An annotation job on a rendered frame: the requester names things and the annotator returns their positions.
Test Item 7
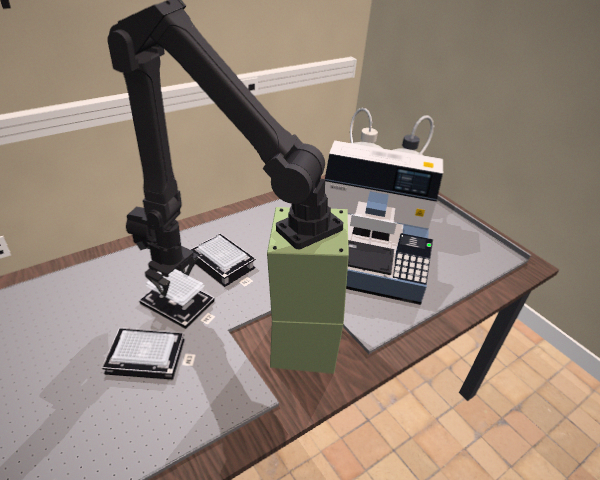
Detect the dark grey bottle cap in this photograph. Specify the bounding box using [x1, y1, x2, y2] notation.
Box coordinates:
[393, 135, 420, 155]

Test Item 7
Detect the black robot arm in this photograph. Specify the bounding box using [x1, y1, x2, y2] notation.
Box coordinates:
[107, 0, 343, 264]

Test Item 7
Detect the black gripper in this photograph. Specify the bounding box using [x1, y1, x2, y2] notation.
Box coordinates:
[145, 241, 198, 297]

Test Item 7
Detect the white microplate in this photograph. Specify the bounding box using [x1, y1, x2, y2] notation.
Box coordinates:
[146, 269, 205, 306]
[111, 330, 175, 366]
[197, 235, 247, 271]

